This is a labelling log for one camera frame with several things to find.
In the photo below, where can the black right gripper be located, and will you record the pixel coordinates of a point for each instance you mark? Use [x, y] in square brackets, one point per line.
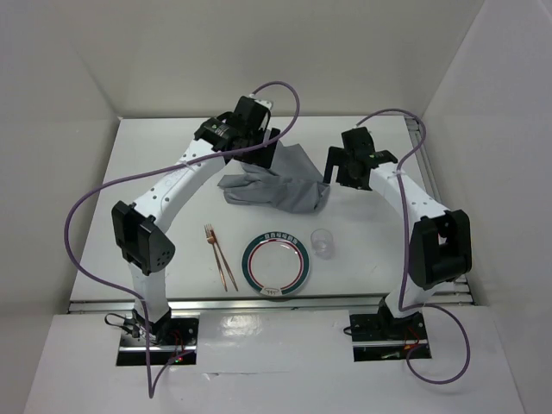
[336, 158]

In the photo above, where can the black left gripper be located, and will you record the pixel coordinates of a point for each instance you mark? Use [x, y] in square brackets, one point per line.
[260, 157]

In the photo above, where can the grey cloth placemat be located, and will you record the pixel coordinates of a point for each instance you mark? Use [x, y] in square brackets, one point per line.
[292, 184]

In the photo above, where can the copper fork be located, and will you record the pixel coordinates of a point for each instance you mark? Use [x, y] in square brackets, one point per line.
[211, 240]

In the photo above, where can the clear plastic cup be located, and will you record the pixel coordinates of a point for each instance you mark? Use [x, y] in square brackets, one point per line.
[322, 243]

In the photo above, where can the white plate green red rim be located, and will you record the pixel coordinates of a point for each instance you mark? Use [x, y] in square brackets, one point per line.
[276, 264]

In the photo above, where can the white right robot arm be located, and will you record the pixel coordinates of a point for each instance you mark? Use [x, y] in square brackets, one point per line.
[437, 240]

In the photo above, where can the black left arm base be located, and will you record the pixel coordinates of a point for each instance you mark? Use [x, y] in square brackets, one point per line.
[178, 341]

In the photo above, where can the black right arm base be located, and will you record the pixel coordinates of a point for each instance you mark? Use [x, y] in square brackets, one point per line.
[380, 337]

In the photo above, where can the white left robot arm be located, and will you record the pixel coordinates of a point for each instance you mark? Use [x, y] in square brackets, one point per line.
[140, 228]

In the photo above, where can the aluminium front rail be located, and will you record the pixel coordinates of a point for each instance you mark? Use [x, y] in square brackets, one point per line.
[254, 304]

